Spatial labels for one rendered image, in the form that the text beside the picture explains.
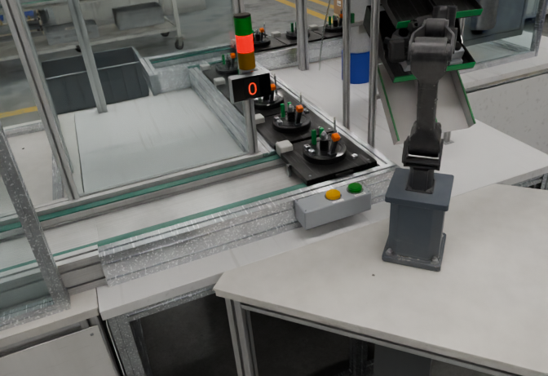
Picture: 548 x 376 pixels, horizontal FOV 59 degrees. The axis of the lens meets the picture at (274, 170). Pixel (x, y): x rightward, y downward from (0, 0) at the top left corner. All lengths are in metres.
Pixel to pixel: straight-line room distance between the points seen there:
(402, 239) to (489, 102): 1.50
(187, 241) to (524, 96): 2.01
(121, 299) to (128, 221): 0.26
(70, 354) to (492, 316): 1.02
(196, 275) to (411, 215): 0.57
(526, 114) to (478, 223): 1.47
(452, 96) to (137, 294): 1.16
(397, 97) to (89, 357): 1.18
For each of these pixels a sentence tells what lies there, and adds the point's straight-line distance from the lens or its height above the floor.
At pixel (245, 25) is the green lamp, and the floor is 1.39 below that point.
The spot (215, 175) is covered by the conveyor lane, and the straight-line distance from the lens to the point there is 1.55.
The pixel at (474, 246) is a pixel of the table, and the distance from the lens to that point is 1.40.
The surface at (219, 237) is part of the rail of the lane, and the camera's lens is 1.34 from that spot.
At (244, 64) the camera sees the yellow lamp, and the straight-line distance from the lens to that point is 1.45.
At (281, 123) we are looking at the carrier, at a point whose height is 1.00.
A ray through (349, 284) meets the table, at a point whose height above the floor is 0.86.
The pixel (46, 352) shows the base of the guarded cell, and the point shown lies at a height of 0.77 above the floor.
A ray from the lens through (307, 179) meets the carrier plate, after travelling 1.43.
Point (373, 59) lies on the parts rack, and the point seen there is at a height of 1.24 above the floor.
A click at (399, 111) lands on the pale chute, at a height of 1.07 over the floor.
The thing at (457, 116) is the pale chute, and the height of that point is 1.02.
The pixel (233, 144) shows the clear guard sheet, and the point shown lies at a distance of 1.59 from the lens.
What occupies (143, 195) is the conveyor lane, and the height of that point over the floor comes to 0.94.
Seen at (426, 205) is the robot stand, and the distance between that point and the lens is 1.19.
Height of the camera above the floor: 1.72
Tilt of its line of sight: 30 degrees down
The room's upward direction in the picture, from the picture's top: 5 degrees counter-clockwise
